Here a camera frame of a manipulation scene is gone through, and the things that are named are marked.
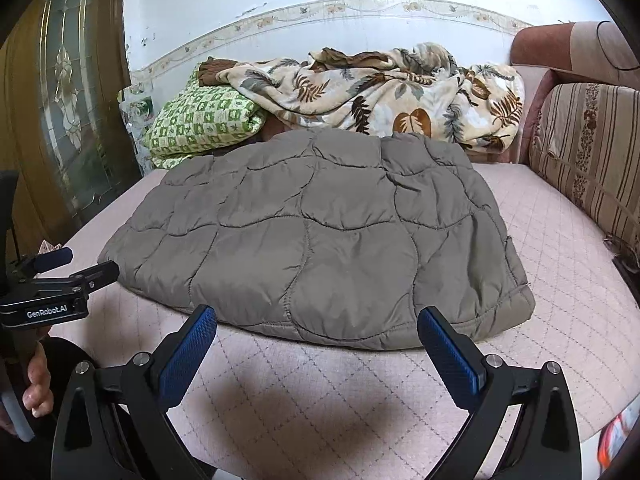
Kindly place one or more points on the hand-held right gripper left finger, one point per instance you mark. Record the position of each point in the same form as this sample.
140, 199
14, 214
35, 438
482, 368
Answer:
187, 355

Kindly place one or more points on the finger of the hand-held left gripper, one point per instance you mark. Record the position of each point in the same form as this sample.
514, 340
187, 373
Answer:
52, 259
97, 274

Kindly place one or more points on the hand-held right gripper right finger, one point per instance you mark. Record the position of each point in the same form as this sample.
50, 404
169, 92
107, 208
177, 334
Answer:
450, 355

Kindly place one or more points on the grey quilted jacket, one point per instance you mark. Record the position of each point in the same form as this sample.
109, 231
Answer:
325, 240

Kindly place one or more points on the person's left hand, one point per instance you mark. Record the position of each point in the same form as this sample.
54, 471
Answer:
40, 385

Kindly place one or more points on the small patterned paper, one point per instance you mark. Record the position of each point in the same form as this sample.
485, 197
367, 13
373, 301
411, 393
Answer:
47, 247

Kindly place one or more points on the wooden door with glass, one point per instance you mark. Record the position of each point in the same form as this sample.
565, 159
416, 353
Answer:
65, 110

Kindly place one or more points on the clear plastic bag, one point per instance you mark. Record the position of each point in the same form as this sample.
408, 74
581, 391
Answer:
140, 110

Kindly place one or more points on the green patterned quilt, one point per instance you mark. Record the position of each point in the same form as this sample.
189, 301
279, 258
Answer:
200, 120

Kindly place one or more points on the orange and white object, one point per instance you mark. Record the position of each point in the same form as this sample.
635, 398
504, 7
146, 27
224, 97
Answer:
620, 435

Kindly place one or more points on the maroon cushion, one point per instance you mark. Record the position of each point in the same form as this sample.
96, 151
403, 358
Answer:
275, 130

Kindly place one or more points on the brown cloth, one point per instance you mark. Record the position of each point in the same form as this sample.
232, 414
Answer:
215, 72

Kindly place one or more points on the striped sofa cushion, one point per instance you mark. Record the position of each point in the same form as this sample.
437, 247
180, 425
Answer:
585, 160

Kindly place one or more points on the leaf print blanket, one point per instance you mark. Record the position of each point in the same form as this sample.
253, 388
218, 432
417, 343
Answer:
375, 95

